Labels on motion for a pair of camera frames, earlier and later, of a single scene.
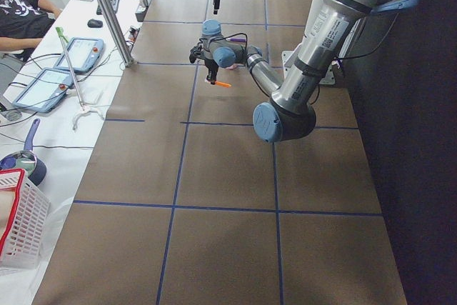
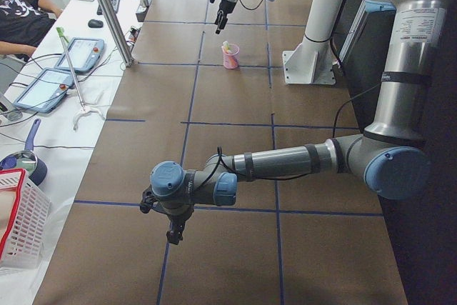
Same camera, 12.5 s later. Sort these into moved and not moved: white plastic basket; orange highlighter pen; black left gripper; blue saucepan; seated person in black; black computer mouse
Moved: black left gripper; orange highlighter pen
Not moved: white plastic basket; seated person in black; blue saucepan; black computer mouse
